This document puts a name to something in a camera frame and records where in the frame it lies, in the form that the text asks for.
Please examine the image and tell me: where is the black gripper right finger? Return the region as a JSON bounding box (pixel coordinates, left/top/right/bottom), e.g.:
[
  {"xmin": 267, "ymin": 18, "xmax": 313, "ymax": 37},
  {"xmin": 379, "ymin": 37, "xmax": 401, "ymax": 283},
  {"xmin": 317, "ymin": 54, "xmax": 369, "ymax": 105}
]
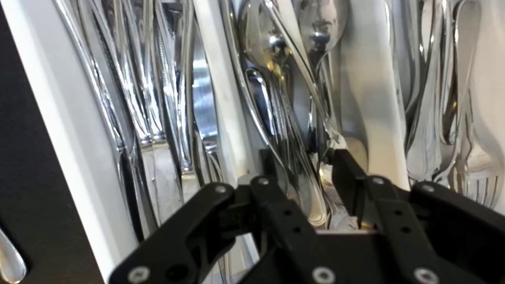
[{"xmin": 328, "ymin": 151, "xmax": 505, "ymax": 284}]

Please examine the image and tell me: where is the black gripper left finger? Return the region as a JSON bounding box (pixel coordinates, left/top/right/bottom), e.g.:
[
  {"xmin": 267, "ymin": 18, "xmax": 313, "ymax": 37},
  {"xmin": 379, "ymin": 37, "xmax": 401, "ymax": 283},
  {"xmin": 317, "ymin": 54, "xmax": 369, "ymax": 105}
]
[{"xmin": 107, "ymin": 176, "xmax": 338, "ymax": 284}]

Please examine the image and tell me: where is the silver fork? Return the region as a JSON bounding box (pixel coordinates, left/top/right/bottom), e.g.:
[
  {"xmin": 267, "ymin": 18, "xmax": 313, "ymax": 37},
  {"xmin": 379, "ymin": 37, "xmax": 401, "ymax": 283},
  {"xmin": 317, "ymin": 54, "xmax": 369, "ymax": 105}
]
[{"xmin": 404, "ymin": 0, "xmax": 505, "ymax": 207}]

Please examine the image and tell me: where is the large silver spoon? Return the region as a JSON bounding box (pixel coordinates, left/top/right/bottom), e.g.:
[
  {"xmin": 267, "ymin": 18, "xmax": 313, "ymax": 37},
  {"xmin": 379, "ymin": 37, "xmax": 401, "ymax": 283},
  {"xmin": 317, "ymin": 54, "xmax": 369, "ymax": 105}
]
[{"xmin": 0, "ymin": 231, "xmax": 27, "ymax": 284}]

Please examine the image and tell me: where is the white cutlery tray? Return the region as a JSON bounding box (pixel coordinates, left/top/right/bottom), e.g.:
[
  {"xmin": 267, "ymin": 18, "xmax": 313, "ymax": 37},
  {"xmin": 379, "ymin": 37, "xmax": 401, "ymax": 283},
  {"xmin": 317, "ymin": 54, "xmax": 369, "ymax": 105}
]
[{"xmin": 2, "ymin": 0, "xmax": 505, "ymax": 277}]

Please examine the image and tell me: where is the round black table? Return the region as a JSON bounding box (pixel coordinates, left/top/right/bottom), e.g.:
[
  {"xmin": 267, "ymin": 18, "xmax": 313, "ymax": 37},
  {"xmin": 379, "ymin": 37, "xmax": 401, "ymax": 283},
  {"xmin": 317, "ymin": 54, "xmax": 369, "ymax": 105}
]
[{"xmin": 0, "ymin": 15, "xmax": 103, "ymax": 284}]

